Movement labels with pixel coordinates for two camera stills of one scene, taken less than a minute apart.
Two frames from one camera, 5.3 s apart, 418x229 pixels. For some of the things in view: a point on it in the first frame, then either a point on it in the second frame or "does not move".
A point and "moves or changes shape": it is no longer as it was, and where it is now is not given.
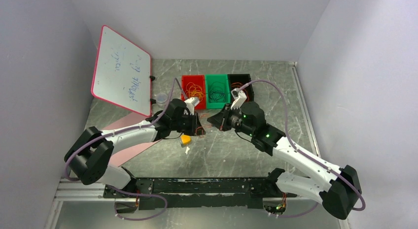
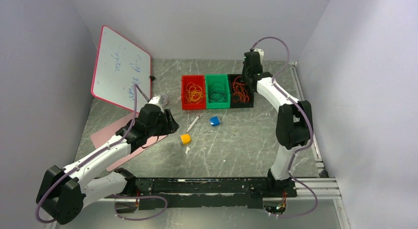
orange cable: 238,85 does not move
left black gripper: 195,122 → 170,125
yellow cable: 193,90 does not move
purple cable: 217,93 does not move
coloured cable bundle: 207,125 moves or changes shape
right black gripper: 220,120 → 244,78
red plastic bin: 194,86 does not move
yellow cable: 192,90 does not move
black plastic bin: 239,81 does not move
